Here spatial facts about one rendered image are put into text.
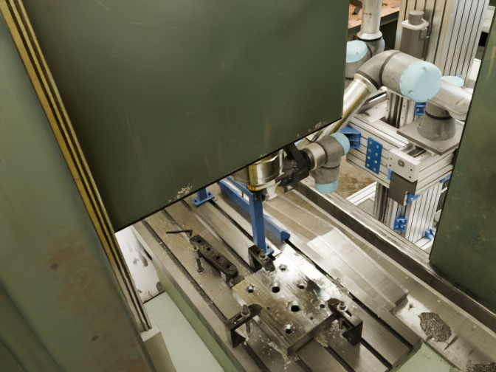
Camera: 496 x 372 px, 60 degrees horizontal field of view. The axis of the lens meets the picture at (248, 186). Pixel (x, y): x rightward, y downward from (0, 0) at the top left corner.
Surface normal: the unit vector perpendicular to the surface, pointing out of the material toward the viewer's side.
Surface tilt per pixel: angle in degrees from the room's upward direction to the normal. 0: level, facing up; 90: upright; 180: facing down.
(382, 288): 8
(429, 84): 86
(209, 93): 90
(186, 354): 0
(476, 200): 90
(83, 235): 90
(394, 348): 0
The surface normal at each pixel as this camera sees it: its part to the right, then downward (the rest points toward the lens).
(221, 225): -0.09, -0.77
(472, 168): -0.80, 0.43
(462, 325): -0.33, -0.62
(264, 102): 0.58, 0.47
